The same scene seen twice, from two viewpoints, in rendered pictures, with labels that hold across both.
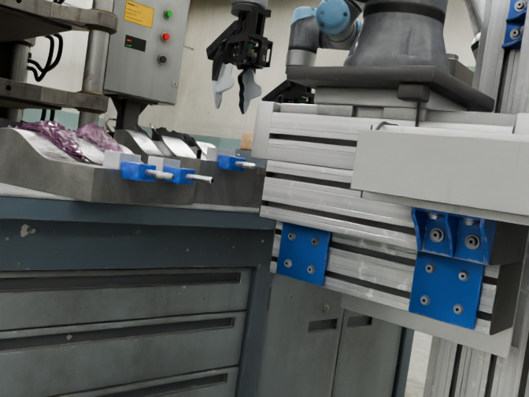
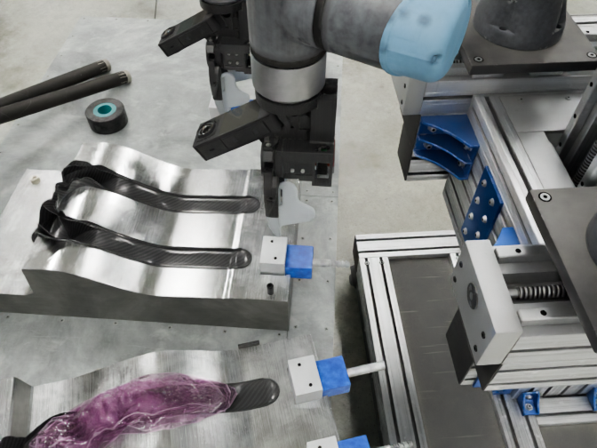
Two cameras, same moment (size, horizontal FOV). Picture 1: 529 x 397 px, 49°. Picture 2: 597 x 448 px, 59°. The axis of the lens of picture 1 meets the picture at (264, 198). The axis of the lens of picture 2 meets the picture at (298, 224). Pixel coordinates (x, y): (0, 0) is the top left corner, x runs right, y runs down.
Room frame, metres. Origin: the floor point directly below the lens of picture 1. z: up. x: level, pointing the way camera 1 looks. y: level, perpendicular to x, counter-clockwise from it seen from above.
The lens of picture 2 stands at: (0.87, 0.39, 1.54)
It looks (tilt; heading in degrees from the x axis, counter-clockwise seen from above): 51 degrees down; 317
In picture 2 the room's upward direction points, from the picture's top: straight up
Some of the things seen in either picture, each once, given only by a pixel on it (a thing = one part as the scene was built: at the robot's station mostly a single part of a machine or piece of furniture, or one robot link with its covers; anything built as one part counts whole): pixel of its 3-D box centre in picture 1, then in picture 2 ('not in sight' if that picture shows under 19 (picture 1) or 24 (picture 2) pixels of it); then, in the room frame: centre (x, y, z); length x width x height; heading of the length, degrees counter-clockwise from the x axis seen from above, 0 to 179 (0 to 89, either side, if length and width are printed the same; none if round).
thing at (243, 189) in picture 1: (183, 165); (142, 229); (1.43, 0.21, 0.87); 0.50 x 0.26 x 0.14; 43
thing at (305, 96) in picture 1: (297, 93); (231, 31); (1.49, -0.05, 1.09); 0.09 x 0.08 x 0.12; 43
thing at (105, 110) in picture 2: not in sight; (107, 116); (1.79, 0.09, 0.82); 0.08 x 0.08 x 0.04
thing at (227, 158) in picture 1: (234, 163); (306, 261); (1.19, 0.07, 0.89); 0.13 x 0.05 x 0.05; 43
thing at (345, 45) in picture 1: (342, 32); not in sight; (1.45, -0.13, 1.25); 0.11 x 0.11 x 0.08; 74
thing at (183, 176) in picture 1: (183, 176); (338, 375); (1.04, 0.15, 0.86); 0.13 x 0.05 x 0.05; 60
